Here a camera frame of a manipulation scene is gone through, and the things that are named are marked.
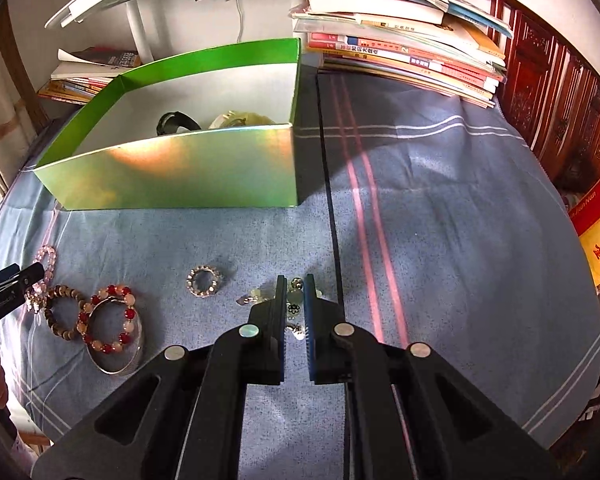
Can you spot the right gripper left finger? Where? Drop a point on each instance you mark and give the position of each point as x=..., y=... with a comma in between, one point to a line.
x=180, y=415

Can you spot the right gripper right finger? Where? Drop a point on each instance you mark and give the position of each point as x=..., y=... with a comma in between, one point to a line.
x=411, y=414

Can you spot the blue striped bed sheet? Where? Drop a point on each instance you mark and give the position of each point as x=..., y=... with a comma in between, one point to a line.
x=426, y=218

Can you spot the black wristband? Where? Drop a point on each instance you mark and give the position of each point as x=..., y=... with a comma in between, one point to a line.
x=175, y=122

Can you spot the stack of books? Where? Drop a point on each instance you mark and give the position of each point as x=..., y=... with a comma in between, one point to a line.
x=439, y=45
x=81, y=75

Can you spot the beige curtain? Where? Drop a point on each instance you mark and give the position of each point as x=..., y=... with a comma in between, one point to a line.
x=22, y=117

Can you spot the white shelf leg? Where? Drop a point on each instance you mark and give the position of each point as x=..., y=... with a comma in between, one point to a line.
x=138, y=32

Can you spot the red carved wooden headboard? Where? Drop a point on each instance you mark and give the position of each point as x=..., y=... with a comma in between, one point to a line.
x=551, y=96

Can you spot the silver metal bangle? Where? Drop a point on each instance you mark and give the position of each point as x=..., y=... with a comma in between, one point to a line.
x=121, y=356

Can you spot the right stack of books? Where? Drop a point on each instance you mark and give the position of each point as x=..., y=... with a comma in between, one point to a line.
x=439, y=45

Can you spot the green holographic cardboard box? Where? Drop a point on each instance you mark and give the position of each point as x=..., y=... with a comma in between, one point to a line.
x=108, y=156

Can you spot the left stack of books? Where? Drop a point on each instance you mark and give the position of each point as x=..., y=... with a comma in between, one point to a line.
x=81, y=75

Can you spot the pale green jewelry piece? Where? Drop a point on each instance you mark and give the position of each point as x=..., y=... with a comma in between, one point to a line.
x=232, y=119

